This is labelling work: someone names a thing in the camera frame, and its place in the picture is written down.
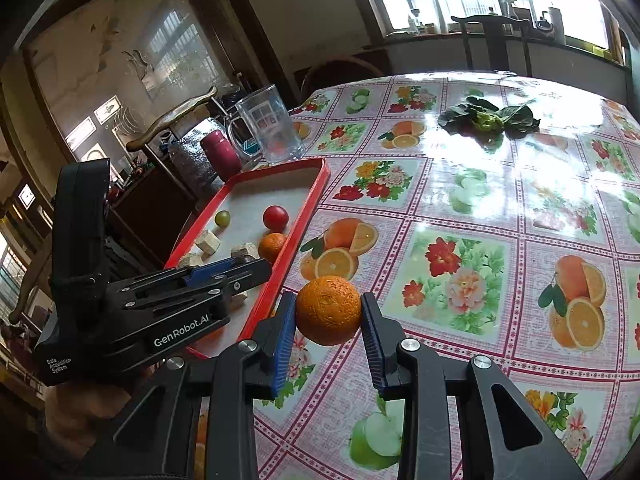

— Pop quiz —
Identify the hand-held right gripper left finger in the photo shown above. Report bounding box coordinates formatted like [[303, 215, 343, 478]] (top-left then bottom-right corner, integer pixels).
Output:
[[75, 291, 298, 480]]

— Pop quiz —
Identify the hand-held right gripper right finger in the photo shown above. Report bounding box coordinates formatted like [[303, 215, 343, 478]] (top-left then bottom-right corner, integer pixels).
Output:
[[360, 291, 588, 480]]

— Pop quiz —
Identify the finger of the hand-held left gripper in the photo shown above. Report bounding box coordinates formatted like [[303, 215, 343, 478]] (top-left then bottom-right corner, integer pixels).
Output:
[[132, 256, 254, 297], [214, 258, 274, 312]]

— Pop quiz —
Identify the orange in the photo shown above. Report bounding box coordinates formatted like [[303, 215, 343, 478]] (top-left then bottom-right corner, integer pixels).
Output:
[[258, 232, 289, 265], [295, 275, 362, 347]]

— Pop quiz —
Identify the red tomato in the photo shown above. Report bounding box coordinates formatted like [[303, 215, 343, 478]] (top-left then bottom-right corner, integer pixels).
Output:
[[263, 204, 290, 231]]

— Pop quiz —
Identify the red tray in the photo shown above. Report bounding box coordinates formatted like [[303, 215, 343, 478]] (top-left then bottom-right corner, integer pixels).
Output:
[[164, 157, 332, 344]]

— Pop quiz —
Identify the person's left hand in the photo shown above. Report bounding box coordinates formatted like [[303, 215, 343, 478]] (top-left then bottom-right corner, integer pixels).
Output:
[[44, 367, 153, 443]]

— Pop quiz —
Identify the dark red cup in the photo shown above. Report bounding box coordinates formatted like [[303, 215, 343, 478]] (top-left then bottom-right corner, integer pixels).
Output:
[[200, 129, 243, 181]]

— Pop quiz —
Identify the clear glass mug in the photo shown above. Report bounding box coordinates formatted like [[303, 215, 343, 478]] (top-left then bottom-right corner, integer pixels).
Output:
[[224, 83, 306, 165]]

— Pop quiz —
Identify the fruit and flower print tablecloth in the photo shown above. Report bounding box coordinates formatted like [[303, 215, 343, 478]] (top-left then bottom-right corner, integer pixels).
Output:
[[192, 70, 640, 480]]

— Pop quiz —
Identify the round back wooden chair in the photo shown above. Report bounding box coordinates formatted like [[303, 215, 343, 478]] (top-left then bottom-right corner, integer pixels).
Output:
[[299, 57, 392, 103]]

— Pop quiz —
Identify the framed glass panel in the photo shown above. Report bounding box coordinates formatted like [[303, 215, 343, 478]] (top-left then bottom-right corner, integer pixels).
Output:
[[22, 0, 283, 163]]

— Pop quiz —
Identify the leafy green vegetable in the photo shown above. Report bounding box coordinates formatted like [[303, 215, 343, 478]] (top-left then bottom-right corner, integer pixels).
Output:
[[437, 95, 542, 137]]

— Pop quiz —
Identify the dark wooden chair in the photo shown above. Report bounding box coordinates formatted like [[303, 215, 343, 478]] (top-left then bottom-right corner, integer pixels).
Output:
[[449, 13, 534, 74]]

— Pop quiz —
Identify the white thermos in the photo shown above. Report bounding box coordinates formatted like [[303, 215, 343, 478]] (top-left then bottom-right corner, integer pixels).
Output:
[[547, 6, 567, 46]]

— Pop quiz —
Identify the curved rail wooden chair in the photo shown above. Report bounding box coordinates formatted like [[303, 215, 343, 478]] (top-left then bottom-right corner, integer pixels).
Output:
[[125, 85, 222, 201]]

